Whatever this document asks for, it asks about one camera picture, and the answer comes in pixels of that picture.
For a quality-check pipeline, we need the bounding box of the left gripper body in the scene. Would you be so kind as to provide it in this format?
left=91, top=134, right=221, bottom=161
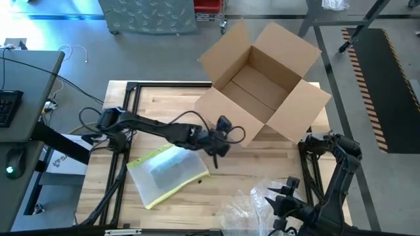
left=196, top=127, right=232, bottom=158

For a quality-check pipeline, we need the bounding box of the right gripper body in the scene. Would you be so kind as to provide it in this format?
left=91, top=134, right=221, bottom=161
left=274, top=186, right=318, bottom=230

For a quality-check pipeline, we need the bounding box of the clear bubble wrap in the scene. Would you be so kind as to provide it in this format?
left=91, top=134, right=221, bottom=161
left=216, top=178, right=306, bottom=232

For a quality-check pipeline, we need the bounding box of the teal calculator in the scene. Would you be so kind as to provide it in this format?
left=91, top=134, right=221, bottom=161
left=152, top=147, right=195, bottom=174

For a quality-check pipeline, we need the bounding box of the clear pouch with green edge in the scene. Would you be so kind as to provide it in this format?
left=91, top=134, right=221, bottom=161
left=126, top=143, right=211, bottom=210

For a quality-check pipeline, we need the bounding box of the brown taped cardboard box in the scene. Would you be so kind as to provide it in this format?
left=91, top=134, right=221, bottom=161
left=194, top=20, right=332, bottom=149

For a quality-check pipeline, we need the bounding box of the grey leaf-patterned partition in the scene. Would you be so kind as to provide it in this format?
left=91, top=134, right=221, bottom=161
left=98, top=0, right=198, bottom=35

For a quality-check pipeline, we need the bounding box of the white box with logo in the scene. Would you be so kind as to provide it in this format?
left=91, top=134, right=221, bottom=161
left=45, top=136, right=95, bottom=176

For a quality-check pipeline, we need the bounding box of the black mat with striped edge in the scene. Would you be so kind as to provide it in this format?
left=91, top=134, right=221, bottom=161
left=341, top=28, right=420, bottom=155

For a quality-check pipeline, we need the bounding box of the white power strip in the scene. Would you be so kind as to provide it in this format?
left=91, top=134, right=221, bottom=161
left=43, top=99, right=59, bottom=115

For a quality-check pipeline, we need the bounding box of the white cloth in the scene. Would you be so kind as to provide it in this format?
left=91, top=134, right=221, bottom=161
left=321, top=0, right=350, bottom=12

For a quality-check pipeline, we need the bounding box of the grey desk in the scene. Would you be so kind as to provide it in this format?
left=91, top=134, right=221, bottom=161
left=0, top=49, right=66, bottom=142

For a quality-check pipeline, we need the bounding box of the black computer mouse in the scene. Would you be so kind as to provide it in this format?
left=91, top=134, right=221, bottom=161
left=5, top=147, right=27, bottom=180

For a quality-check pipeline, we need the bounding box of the black keyboard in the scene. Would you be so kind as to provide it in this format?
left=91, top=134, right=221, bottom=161
left=0, top=88, right=24, bottom=128

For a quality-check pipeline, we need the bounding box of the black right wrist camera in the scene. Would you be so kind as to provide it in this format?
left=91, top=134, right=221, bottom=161
left=286, top=176, right=301, bottom=190

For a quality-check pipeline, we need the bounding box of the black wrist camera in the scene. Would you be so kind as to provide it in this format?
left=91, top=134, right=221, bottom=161
left=217, top=115, right=233, bottom=134
left=286, top=176, right=301, bottom=190

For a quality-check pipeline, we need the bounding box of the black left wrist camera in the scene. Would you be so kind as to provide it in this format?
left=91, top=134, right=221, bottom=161
left=217, top=115, right=233, bottom=134

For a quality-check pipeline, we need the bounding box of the black aluminium table frame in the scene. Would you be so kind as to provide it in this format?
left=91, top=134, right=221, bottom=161
left=77, top=81, right=354, bottom=230

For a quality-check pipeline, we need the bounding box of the wire cart with red bin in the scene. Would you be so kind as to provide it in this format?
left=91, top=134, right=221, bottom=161
left=193, top=0, right=229, bottom=35

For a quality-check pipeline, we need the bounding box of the grey rolling table frame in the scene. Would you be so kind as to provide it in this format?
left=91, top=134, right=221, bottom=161
left=297, top=0, right=392, bottom=53

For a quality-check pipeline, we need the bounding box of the white cable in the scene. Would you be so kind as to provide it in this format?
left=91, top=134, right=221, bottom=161
left=57, top=43, right=89, bottom=64

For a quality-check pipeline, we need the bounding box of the black desk cable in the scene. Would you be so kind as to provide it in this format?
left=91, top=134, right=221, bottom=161
left=0, top=56, right=106, bottom=106

